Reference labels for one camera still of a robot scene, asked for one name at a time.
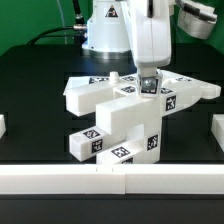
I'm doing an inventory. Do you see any white tagged cube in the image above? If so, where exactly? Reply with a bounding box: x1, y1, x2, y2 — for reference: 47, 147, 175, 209
136, 68, 164, 98

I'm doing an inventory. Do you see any white block edge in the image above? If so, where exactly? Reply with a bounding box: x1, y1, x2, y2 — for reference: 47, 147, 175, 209
0, 114, 6, 139
211, 114, 224, 152

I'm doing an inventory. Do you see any white front rail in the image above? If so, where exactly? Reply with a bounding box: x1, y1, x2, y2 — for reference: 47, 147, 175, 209
0, 164, 224, 195

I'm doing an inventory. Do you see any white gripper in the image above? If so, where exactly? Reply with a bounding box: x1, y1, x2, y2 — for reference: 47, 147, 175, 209
123, 0, 218, 98

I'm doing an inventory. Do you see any white block left edge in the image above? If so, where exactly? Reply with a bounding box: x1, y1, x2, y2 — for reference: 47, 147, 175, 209
0, 114, 6, 139

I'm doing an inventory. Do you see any black cable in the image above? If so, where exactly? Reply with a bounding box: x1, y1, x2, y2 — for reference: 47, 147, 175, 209
27, 0, 88, 46

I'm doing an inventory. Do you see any white block right edge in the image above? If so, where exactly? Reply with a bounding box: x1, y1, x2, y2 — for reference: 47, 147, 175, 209
211, 114, 224, 152

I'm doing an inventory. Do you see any white chair seat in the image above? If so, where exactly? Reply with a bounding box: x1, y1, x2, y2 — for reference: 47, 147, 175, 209
109, 116, 162, 164

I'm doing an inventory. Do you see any marker sheet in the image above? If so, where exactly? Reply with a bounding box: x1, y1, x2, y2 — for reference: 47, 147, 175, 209
63, 76, 109, 95

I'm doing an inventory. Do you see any white chair back frame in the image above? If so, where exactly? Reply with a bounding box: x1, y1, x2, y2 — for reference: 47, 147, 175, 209
64, 69, 222, 134

